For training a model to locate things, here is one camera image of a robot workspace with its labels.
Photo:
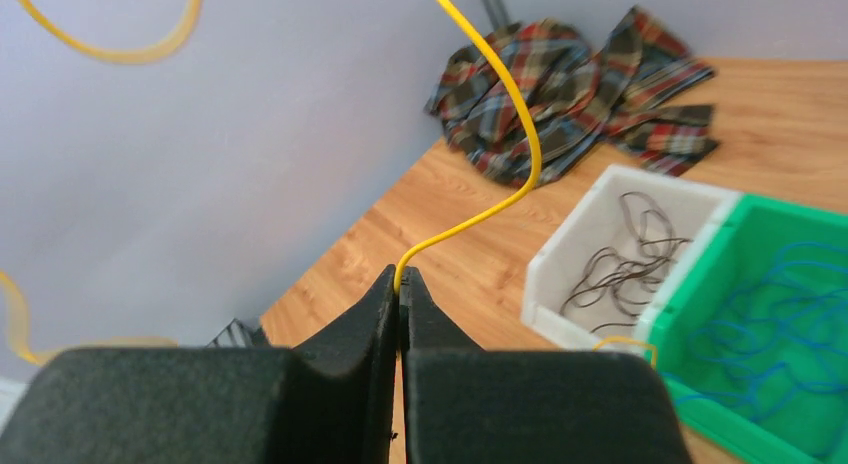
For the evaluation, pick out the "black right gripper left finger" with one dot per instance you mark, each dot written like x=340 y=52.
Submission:
x=327 y=400

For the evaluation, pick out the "white plastic bin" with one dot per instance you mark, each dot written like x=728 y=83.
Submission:
x=613 y=264

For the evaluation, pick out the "green plastic bin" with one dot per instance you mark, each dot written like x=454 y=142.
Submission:
x=753 y=344

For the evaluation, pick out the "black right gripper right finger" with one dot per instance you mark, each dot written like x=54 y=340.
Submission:
x=464 y=404

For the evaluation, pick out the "plaid flannel cloth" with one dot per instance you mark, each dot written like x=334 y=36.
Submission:
x=577 y=98

